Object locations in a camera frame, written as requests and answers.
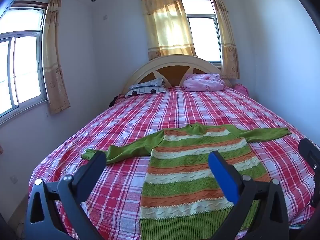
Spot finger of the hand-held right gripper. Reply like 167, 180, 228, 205
298, 137, 320, 180

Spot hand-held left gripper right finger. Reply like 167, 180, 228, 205
208, 151, 291, 240

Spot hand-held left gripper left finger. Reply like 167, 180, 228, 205
24, 151, 107, 240

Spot green orange striped sweater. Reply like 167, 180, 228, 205
81, 122, 292, 240

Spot dark cloth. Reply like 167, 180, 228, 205
108, 95, 120, 108

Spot red plaid bed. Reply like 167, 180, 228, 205
27, 85, 318, 240

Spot white black dotted pillow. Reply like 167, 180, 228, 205
125, 86, 168, 97

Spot pink cloth bundle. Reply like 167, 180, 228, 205
234, 83, 250, 97

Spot blue patterned pillow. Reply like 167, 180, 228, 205
129, 77, 165, 91

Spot pink folded blanket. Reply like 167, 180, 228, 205
183, 74, 225, 92

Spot yellow floral curtain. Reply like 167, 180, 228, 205
42, 0, 71, 115
209, 0, 240, 80
140, 0, 197, 60

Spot sliding glass window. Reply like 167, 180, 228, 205
180, 0, 223, 64
0, 2, 48, 125

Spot cream wooden headboard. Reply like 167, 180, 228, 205
121, 54, 233, 94

